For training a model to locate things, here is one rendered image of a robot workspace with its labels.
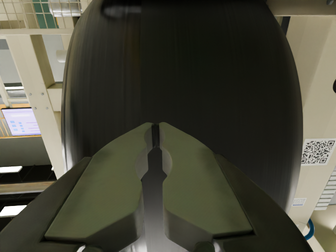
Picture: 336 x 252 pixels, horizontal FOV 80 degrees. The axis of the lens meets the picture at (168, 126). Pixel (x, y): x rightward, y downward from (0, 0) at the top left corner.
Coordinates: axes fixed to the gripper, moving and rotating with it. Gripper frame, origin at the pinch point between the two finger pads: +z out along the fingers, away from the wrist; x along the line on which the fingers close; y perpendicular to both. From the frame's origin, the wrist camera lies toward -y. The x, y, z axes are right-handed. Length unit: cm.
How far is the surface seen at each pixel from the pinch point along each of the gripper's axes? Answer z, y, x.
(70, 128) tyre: 9.0, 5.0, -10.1
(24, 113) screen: 318, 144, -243
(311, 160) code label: 24.7, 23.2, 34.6
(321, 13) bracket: 24.6, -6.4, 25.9
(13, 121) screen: 317, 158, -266
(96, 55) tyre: 12.0, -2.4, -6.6
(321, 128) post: 24.8, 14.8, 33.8
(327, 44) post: 24.9, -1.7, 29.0
